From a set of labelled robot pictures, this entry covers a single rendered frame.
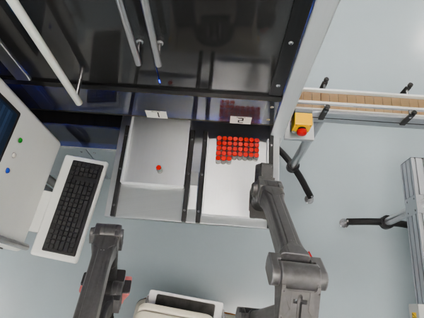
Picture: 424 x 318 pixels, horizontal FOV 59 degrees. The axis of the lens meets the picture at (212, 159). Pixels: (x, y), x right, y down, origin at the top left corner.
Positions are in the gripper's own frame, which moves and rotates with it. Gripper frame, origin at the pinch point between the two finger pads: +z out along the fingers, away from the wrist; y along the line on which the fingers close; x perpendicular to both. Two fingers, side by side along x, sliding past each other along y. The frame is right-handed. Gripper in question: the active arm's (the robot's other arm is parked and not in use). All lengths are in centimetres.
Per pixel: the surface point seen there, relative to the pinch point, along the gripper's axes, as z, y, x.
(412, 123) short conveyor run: 21, 48, -69
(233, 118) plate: 5.4, 37.4, 10.1
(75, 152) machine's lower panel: 55, 37, 92
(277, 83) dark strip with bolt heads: -20.6, 38.2, -3.4
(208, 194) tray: 19.8, 9.8, 18.3
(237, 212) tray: 19.9, 3.1, 6.1
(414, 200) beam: 56, 24, -84
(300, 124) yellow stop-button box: 5.9, 37.0, -16.5
